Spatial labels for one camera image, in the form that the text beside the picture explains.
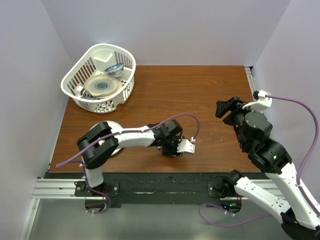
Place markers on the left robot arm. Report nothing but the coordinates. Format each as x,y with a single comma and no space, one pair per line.
98,144

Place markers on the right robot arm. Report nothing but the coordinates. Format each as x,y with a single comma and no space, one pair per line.
297,210

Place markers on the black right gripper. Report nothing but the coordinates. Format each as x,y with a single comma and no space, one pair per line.
234,104

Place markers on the strawberry pattern plate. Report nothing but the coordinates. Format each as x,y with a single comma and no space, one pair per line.
114,126

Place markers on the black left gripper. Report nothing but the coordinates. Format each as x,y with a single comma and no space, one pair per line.
165,152

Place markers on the beige blue ceramic plate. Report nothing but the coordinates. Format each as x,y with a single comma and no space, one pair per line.
100,86

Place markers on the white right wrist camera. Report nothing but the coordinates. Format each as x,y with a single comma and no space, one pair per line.
261,101

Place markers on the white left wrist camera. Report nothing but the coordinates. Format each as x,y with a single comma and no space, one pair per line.
187,146

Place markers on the blue white ceramic bowl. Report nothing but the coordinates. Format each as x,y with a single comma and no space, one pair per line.
115,70

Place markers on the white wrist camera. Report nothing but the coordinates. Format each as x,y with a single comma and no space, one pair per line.
187,146
261,101

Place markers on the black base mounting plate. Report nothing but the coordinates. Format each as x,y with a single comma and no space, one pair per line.
168,188

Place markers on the white plastic dish basket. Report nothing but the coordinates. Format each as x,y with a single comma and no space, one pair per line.
95,60

